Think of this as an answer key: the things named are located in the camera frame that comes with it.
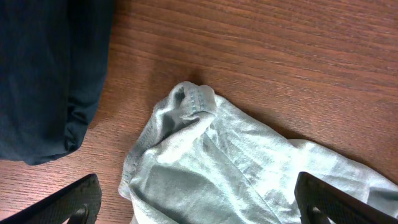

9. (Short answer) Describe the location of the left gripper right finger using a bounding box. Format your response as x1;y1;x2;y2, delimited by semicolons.
294;172;397;224

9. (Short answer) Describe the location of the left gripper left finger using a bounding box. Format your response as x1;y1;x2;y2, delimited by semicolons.
1;174;102;224

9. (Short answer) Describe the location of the light blue t-shirt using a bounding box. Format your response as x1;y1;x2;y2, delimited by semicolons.
119;82;397;223

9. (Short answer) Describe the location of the folded dark navy garment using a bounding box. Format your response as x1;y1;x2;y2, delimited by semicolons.
1;0;114;165

